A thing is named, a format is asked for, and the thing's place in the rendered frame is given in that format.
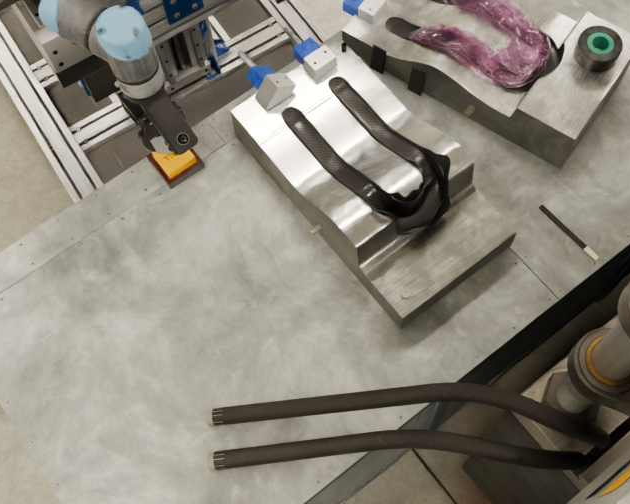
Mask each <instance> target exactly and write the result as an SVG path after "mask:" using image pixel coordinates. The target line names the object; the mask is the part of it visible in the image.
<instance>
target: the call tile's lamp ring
mask: <svg viewBox="0 0 630 504"><path fill-rule="evenodd" d="M190 151H191V153H192V154H193V155H194V156H195V158H196V159H197V160H198V162H196V163H195V164H193V165H192V166H190V167H189V168H187V169H186V170H184V171H183V172H181V173H180V174H178V175H177V176H175V177H173V178H172V179H169V178H168V177H167V176H166V174H165V173H164V172H163V170H162V169H161V168H160V167H159V165H158V164H157V163H156V162H155V160H154V159H153V158H152V157H151V156H153V155H152V153H150V154H149V155H147V157H148V159H149V160H150V161H151V162H152V164H153V165H154V166H155V168H156V169H157V170H158V171H159V173H160V174H161V175H162V176H163V178H164V179H165V180H166V181H167V183H168V184H171V183H172V182H174V181H175V180H177V179H178V178H180V177H181V176H183V175H184V174H186V173H187V172H189V171H190V170H192V169H193V168H195V167H196V166H198V165H199V164H201V163H202V162H203V161H202V160H201V158H200V157H199V156H198V155H197V154H196V152H195V151H194V150H193V149H192V148H191V149H190Z"/></svg>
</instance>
